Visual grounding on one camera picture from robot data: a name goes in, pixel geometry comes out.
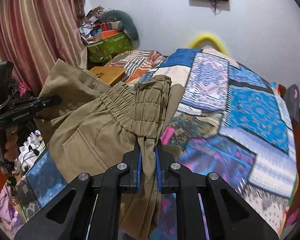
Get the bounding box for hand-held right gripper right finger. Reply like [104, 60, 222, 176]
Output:
[154, 141, 287, 240]

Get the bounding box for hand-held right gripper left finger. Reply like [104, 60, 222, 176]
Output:
[14, 142, 143, 240]

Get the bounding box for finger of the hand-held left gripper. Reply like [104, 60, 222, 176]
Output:
[35, 95, 63, 110]

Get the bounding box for khaki pants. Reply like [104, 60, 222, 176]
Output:
[34, 59, 185, 240]

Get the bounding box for person's left hand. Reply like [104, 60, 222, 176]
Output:
[4, 126, 18, 164]

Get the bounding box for pink garment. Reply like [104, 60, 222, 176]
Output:
[160, 127, 176, 145]

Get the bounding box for white cloth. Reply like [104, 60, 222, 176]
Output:
[17, 131, 45, 172]

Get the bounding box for wooden lap table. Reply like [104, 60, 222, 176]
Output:
[89, 66, 127, 87]

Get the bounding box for red striped curtain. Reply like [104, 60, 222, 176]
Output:
[0, 0, 88, 98]

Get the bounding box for green patterned storage box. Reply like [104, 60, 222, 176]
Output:
[86, 34, 133, 63]

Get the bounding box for pink patterned cloth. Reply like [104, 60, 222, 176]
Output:
[0, 180, 27, 230]

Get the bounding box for orange striped quilt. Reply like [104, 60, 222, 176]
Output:
[107, 50, 167, 84]

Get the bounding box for blue patchwork blanket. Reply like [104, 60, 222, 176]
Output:
[15, 47, 299, 240]

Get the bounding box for grey plush pillow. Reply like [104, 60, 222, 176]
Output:
[99, 10, 139, 40]

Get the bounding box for yellow curved foam bumper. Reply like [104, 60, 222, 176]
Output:
[189, 33, 229, 55]

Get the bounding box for grey backpack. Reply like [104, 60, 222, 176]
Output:
[285, 84, 300, 123]

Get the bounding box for wooden bed frame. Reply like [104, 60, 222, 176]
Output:
[271, 81, 288, 103]

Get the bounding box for black hanging cable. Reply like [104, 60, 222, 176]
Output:
[210, 0, 222, 14]

